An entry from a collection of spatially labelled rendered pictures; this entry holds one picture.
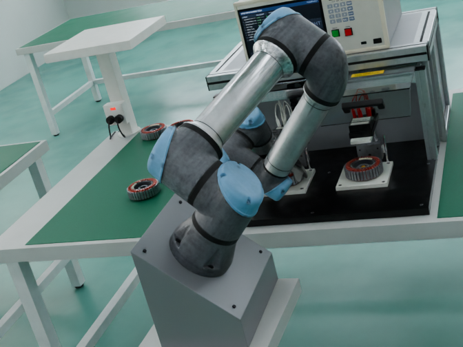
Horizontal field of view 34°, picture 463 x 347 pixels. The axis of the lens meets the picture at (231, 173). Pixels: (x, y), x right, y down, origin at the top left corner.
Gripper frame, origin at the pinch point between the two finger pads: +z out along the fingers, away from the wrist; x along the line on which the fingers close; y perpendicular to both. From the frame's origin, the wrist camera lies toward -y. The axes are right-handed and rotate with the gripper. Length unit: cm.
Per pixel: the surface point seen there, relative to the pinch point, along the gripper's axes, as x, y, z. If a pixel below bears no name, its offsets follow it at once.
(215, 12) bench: -123, -248, 157
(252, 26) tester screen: -3.9, -34.1, -31.6
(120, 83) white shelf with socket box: -85, -69, 22
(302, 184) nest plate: 6.0, 4.2, -1.0
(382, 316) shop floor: 12, 9, 88
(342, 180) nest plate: 18.0, 3.8, -0.8
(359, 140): 24.1, -6.4, -6.1
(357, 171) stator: 23.5, 3.4, -4.6
